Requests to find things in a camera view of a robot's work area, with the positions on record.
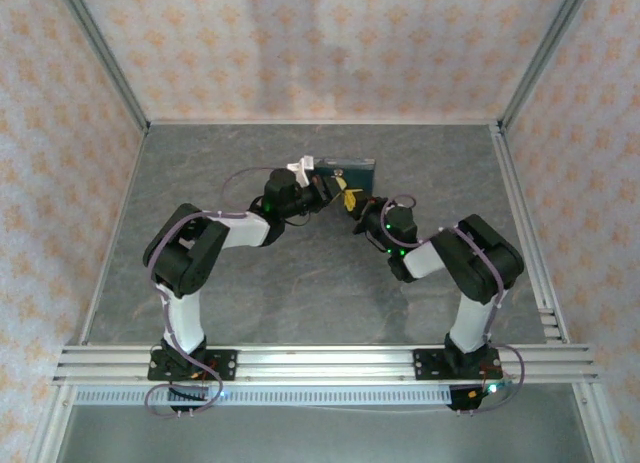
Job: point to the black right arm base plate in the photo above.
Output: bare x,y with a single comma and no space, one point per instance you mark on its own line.
425,365

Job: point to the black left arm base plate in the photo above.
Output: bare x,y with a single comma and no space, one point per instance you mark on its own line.
225,365

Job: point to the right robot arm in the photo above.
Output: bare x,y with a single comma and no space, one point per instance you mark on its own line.
475,268

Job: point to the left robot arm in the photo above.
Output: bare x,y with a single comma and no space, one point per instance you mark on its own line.
185,263

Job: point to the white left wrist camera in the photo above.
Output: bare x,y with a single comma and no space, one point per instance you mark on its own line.
301,168

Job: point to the wide aluminium mounting rail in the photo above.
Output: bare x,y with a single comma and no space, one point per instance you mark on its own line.
325,363

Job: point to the aluminium frame post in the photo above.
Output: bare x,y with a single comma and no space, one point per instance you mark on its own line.
105,58
545,58

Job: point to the starry night print box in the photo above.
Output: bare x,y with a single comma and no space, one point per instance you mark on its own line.
355,170

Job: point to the aluminium side table rail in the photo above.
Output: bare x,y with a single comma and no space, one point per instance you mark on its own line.
515,193

